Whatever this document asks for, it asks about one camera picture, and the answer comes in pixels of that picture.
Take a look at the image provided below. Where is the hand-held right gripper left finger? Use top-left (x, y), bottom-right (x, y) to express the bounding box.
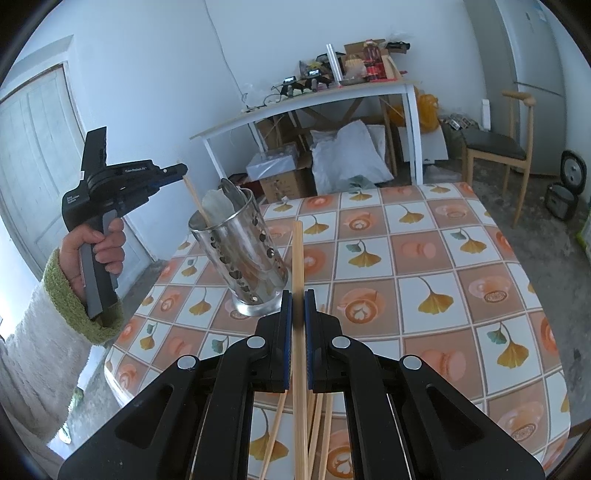
top-left (58, 290), bottom-right (295, 480)

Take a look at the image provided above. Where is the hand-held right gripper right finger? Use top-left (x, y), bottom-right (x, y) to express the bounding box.
top-left (304, 289), bottom-right (546, 480)

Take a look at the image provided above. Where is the white ceramic spoon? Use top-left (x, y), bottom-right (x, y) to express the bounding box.
top-left (203, 190), bottom-right (236, 227)

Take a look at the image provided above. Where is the perforated metal utensil holder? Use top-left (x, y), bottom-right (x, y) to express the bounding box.
top-left (188, 187), bottom-right (290, 317)

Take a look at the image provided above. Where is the person's left forearm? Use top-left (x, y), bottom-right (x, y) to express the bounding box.
top-left (0, 249), bottom-right (124, 446)

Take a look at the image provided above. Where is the person's left hand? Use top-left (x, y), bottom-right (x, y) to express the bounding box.
top-left (59, 217), bottom-right (126, 301)

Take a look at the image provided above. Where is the white door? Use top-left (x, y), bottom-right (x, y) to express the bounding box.
top-left (0, 65), bottom-right (153, 280)

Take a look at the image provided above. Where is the cardboard box under table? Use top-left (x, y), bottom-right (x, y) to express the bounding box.
top-left (246, 143), bottom-right (300, 181)

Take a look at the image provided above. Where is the large cardboard box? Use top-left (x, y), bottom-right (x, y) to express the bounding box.
top-left (256, 117), bottom-right (297, 149)

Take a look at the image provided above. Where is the patterned tablecloth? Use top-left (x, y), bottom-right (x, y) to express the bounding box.
top-left (104, 182), bottom-right (571, 480)

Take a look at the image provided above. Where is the white table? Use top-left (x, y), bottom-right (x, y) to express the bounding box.
top-left (190, 76), bottom-right (424, 186)

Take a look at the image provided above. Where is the white plastic bag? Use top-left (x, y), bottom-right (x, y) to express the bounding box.
top-left (309, 120), bottom-right (396, 195)

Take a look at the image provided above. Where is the clear plastic tube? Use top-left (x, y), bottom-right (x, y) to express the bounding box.
top-left (325, 44), bottom-right (345, 86)

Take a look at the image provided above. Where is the beige snack bag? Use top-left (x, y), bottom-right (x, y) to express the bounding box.
top-left (345, 55), bottom-right (368, 82)

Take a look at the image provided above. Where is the open cardboard box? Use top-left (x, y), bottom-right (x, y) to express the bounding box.
top-left (344, 41), bottom-right (393, 65)

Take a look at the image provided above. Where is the red bottle pack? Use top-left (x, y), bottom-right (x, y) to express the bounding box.
top-left (365, 41), bottom-right (387, 82)

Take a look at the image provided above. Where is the white flat panel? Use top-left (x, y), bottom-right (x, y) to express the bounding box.
top-left (398, 124), bottom-right (448, 163)

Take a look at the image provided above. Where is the yellow plastic bag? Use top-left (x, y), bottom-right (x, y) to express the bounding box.
top-left (416, 92), bottom-right (440, 136)

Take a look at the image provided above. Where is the wooden chair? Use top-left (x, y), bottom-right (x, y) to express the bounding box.
top-left (462, 90), bottom-right (534, 228)

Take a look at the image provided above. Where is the rice cooker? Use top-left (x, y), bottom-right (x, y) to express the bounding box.
top-left (545, 150), bottom-right (581, 221)

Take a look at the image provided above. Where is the grey refrigerator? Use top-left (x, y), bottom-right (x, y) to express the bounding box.
top-left (494, 0), bottom-right (579, 177)

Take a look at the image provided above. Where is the wall cable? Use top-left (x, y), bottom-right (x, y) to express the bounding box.
top-left (205, 0), bottom-right (247, 102)

